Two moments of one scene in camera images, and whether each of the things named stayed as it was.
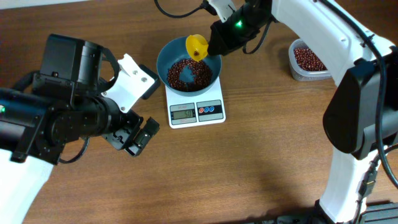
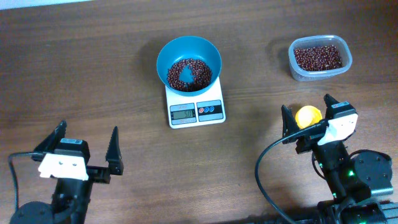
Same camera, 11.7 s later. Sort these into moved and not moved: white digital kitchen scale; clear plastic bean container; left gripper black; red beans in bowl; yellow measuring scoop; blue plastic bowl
Moved: yellow measuring scoop; left gripper black
Not moved: white digital kitchen scale; red beans in bowl; clear plastic bean container; blue plastic bowl
